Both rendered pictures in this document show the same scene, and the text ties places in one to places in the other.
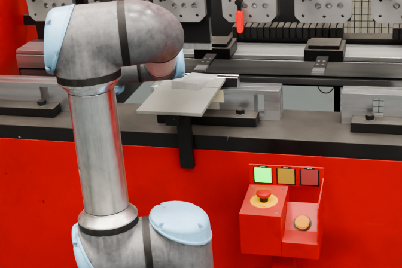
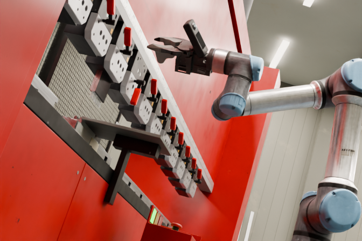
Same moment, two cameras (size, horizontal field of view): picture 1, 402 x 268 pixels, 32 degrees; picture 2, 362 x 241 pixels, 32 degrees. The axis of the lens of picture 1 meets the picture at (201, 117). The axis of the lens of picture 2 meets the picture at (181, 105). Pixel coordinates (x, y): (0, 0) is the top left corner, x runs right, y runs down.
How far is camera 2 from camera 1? 2.89 m
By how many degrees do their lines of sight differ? 98
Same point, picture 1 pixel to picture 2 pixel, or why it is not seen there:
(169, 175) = (95, 210)
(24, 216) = not seen: outside the picture
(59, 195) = (33, 215)
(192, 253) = not seen: hidden behind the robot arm
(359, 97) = (126, 178)
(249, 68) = not seen: hidden behind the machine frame
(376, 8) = (153, 122)
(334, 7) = (147, 112)
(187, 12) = (119, 71)
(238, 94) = (101, 152)
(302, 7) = (143, 104)
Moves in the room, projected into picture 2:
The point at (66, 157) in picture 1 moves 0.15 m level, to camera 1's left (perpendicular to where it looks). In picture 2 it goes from (60, 165) to (56, 152)
